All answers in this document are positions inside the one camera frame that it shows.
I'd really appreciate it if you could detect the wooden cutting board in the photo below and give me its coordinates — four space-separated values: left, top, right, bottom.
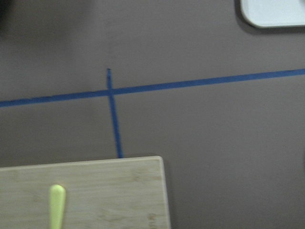
0 156 171 229

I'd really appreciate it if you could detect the white rabbit tray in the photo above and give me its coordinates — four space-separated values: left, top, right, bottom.
240 0 305 28

